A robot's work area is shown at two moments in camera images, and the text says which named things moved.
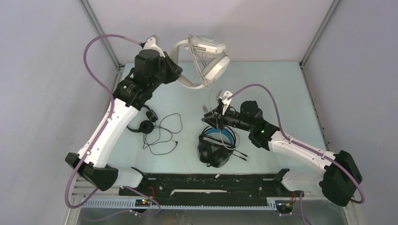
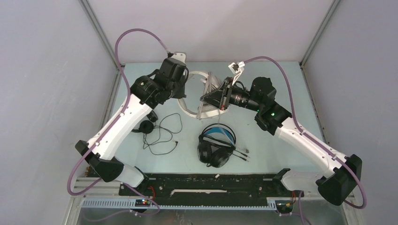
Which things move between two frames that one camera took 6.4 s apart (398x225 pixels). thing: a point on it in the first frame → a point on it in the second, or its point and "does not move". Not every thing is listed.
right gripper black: x=218 y=121 → x=220 y=98
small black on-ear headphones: x=147 y=126 does not move
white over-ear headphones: x=211 y=56 → x=204 y=111
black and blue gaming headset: x=215 y=146 does not move
